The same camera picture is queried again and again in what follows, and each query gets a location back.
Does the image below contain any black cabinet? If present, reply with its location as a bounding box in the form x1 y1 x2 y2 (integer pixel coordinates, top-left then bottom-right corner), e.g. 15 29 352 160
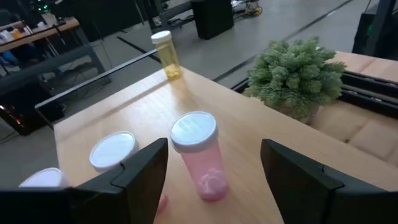
191 0 234 40

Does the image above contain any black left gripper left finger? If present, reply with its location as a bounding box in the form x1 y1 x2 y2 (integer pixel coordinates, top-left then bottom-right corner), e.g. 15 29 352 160
67 138 169 224

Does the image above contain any yellow pill bottle white cap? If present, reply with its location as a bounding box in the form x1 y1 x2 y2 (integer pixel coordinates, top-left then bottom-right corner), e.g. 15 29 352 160
150 30 183 81

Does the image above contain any green artificial potted plant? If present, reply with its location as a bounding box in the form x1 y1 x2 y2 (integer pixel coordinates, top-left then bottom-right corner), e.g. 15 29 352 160
242 36 346 124

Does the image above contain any wooden shelf black metal frame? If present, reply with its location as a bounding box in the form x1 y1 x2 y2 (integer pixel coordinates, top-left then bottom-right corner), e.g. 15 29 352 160
34 49 398 224

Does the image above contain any pink pill bottle white cap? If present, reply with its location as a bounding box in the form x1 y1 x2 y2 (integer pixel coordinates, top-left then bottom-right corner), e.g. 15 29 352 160
18 167 70 189
170 111 229 202
89 131 140 174

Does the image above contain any wooden desk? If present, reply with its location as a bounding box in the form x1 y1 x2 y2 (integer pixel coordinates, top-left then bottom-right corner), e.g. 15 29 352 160
0 17 81 54

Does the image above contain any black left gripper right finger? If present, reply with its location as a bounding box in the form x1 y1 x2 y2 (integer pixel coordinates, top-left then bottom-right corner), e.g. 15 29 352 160
260 139 345 224

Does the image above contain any black computer case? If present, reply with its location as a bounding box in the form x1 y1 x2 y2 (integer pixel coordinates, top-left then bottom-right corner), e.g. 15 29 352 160
0 77 66 137

